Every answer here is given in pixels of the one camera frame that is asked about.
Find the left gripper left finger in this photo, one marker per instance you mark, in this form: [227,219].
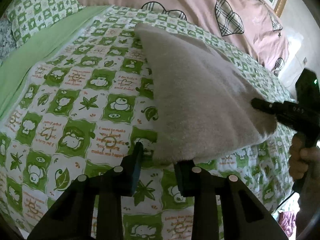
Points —
[70,217]

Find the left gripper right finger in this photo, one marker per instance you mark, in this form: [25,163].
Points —
[243,215]

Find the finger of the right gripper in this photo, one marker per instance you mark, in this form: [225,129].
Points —
[264,106]

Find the person right hand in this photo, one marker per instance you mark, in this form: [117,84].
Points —
[303,159]

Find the beige knit sweater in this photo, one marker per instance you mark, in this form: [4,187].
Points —
[203,101]

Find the green white patterned quilt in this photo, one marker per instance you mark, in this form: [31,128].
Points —
[77,96]

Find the pink heart print duvet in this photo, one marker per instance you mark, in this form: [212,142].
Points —
[250,25]

